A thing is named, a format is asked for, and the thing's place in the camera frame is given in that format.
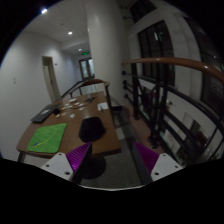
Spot glass double door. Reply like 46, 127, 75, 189
79, 58, 94, 80

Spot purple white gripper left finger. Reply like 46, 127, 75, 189
42, 142, 92, 181

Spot white door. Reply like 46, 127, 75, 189
42, 56, 61, 102

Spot green mouse pad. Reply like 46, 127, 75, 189
27, 123, 67, 154

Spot wooden chair back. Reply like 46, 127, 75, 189
69, 78, 110, 98

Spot black round chair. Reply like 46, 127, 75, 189
79, 117, 106, 179

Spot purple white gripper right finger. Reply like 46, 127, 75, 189
134, 143, 182, 182

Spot white paper sheet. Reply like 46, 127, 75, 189
97, 102, 109, 111

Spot dark laptop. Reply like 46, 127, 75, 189
31, 104, 60, 123

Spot brown wooden table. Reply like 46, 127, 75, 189
16, 92, 121, 162

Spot wooden stair handrail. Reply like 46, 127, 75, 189
123, 57, 224, 84

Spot green exit sign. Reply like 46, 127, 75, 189
81, 51, 90, 55

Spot large dark window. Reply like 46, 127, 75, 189
129, 0, 177, 87

